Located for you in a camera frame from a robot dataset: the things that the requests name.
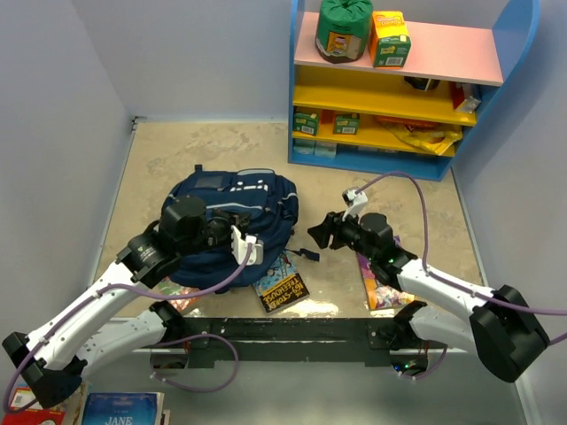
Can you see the green wrapped tissue roll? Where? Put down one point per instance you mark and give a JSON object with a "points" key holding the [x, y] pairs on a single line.
{"points": [[343, 29]]}

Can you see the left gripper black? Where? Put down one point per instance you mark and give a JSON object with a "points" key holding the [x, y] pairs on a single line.
{"points": [[236, 220]]}

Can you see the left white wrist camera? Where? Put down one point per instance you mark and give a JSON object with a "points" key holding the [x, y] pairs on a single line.
{"points": [[246, 249]]}

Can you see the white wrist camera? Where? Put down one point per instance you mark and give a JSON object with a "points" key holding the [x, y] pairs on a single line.
{"points": [[355, 200], [246, 249]]}

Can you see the black 169-storey treehouse book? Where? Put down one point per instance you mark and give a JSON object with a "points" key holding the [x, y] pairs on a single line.
{"points": [[281, 287]]}

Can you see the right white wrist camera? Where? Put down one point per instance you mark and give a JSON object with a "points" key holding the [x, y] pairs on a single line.
{"points": [[355, 200]]}

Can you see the aluminium rail frame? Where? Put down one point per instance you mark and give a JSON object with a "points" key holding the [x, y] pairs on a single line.
{"points": [[278, 391]]}

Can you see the yellow snack bag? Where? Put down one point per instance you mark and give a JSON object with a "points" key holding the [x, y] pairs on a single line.
{"points": [[432, 137]]}

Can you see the purple Roald Dahl book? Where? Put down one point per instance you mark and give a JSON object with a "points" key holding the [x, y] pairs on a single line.
{"points": [[378, 295]]}

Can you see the navy blue school backpack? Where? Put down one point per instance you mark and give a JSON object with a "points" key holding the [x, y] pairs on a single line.
{"points": [[268, 200]]}

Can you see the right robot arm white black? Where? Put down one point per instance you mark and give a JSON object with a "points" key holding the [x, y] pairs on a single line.
{"points": [[494, 325]]}

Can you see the small green box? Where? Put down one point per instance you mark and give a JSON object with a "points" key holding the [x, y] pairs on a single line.
{"points": [[306, 120], [346, 123]]}

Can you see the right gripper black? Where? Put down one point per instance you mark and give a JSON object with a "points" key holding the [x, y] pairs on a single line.
{"points": [[322, 234]]}

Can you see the left small green box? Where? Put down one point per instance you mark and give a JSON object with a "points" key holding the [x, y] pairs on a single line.
{"points": [[306, 120]]}

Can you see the right small green box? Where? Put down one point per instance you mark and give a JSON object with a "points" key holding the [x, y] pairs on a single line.
{"points": [[346, 123]]}

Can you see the colourful blue toy shelf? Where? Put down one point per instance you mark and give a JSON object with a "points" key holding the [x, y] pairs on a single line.
{"points": [[487, 57]]}

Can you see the orange green carton box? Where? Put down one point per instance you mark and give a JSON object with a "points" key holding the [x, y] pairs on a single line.
{"points": [[389, 42]]}

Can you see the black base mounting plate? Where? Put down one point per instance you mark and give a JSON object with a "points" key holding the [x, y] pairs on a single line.
{"points": [[369, 341]]}

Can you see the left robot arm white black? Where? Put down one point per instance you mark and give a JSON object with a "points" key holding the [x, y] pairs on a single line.
{"points": [[120, 312]]}

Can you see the blue Jane book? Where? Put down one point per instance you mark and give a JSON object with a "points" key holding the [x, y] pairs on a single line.
{"points": [[125, 408]]}

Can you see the red book bottom left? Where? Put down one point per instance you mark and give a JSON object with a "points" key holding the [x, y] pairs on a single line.
{"points": [[68, 412]]}

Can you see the red white packet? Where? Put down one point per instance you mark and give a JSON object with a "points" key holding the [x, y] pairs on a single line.
{"points": [[465, 96]]}

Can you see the orange 78-storey treehouse book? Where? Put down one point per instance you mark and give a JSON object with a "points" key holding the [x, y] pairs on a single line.
{"points": [[171, 289]]}

